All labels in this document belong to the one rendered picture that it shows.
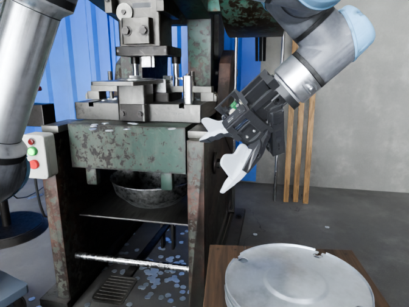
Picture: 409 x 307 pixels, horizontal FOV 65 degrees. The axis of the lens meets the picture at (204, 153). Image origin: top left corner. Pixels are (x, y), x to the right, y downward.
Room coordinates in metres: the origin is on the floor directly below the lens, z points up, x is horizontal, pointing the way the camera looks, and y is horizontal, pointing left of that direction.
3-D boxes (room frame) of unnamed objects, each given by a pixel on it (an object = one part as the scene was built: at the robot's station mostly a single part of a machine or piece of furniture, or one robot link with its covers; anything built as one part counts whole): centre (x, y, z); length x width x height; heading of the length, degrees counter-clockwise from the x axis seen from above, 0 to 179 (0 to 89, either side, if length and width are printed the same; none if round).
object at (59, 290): (1.41, 0.43, 0.45); 0.92 x 0.12 x 0.90; 168
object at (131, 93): (1.05, 0.24, 0.72); 0.25 x 0.14 x 0.14; 168
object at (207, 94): (1.18, 0.03, 0.76); 0.17 x 0.06 x 0.10; 78
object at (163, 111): (1.22, 0.20, 0.68); 0.45 x 0.30 x 0.06; 78
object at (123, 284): (1.09, 0.23, 0.14); 0.59 x 0.10 x 0.05; 168
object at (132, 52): (1.22, 0.20, 0.86); 0.20 x 0.16 x 0.05; 78
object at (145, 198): (1.22, 0.20, 0.36); 0.34 x 0.34 x 0.10
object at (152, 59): (1.21, 0.20, 0.84); 0.05 x 0.03 x 0.04; 78
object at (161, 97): (1.22, 0.20, 0.72); 0.20 x 0.16 x 0.03; 78
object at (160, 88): (1.21, 0.20, 0.76); 0.15 x 0.09 x 0.05; 78
